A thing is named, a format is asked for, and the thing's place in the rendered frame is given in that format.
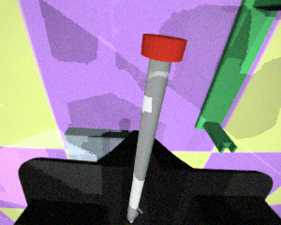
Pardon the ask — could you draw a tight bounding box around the grey pin with red cap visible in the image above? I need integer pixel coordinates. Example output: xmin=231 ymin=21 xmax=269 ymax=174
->
xmin=126 ymin=34 xmax=187 ymax=221

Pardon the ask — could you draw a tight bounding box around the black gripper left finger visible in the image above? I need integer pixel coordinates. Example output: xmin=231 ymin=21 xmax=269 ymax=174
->
xmin=18 ymin=130 xmax=139 ymax=225

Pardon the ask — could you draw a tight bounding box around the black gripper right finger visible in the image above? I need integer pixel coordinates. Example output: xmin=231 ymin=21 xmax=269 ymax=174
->
xmin=144 ymin=138 xmax=274 ymax=225

